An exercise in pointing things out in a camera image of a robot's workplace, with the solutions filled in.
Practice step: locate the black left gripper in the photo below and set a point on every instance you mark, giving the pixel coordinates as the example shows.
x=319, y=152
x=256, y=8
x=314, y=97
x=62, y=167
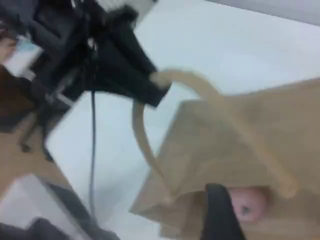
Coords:
x=107, y=50

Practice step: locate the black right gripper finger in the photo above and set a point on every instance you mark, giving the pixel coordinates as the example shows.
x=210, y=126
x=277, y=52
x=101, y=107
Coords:
x=220, y=217

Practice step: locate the pink toy peach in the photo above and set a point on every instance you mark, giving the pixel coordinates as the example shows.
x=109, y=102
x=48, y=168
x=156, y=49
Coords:
x=250, y=200

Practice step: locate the brown jute bag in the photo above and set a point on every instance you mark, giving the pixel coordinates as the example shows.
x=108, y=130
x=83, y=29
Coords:
x=237, y=137

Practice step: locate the white flat box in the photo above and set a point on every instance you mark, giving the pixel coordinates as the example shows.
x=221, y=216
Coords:
x=23, y=53

